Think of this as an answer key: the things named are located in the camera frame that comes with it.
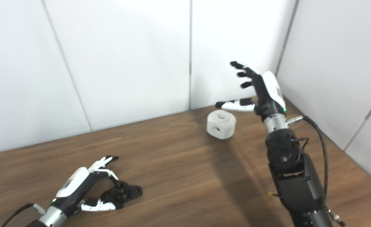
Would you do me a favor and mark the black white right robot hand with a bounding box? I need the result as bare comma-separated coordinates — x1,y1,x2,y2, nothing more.
215,61,287,123

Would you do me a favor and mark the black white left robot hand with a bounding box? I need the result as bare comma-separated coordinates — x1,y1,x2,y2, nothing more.
52,155,124,216

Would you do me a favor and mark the black flanged holder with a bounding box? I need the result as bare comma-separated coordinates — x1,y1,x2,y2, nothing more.
100,181,143,205

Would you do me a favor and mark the round white plastic piece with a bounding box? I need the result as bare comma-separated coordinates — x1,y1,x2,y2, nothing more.
207,110,237,139

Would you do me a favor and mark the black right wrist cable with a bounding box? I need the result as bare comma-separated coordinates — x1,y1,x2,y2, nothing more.
287,115,329,196

